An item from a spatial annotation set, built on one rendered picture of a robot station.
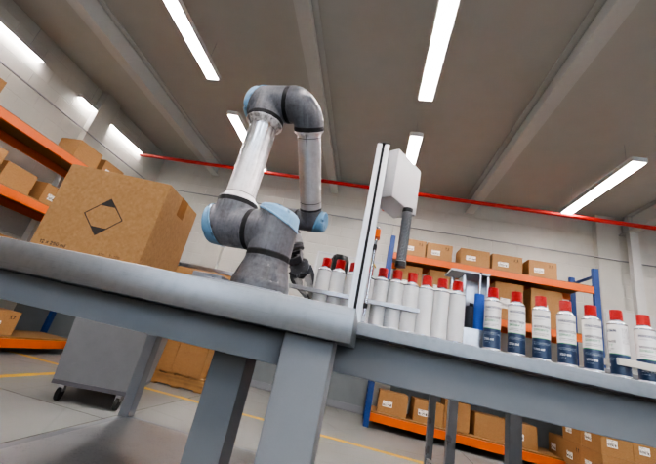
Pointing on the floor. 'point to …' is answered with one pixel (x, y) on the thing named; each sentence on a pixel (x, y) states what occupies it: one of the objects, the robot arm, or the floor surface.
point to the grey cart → (101, 358)
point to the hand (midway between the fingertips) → (307, 296)
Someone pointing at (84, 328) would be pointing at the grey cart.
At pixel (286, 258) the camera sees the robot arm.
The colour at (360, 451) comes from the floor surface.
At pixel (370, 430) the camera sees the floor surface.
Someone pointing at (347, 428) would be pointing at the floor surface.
